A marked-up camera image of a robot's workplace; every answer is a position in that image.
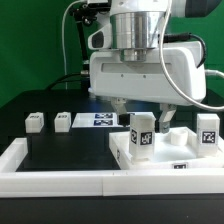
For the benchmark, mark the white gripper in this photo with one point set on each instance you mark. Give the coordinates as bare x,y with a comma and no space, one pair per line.
160,78

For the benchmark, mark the white square table top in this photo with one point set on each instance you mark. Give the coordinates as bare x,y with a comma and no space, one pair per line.
177,149

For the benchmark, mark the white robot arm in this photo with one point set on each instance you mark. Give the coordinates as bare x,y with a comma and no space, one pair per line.
136,59

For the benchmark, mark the white fiducial marker sheet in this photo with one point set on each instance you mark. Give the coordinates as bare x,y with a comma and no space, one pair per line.
106,119

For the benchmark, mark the white U-shaped obstacle fence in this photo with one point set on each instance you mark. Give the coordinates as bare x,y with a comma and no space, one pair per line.
100,183

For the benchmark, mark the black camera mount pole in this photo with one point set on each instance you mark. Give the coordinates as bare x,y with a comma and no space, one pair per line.
85,15

